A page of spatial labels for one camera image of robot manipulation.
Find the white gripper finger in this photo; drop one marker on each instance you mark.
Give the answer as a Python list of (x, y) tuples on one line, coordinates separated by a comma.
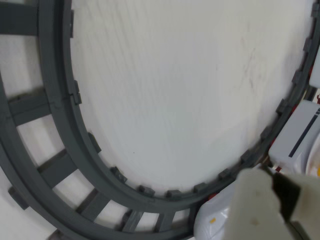
[(307, 207), (252, 212)]

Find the round white plastic plate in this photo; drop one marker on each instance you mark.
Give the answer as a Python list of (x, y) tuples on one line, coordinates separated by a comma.
[(312, 160)]

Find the white toy train wagon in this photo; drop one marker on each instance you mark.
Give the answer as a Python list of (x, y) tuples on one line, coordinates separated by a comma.
[(295, 130)]

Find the grey circular toy rail track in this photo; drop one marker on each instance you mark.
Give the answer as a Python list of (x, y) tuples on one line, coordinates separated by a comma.
[(50, 50)]

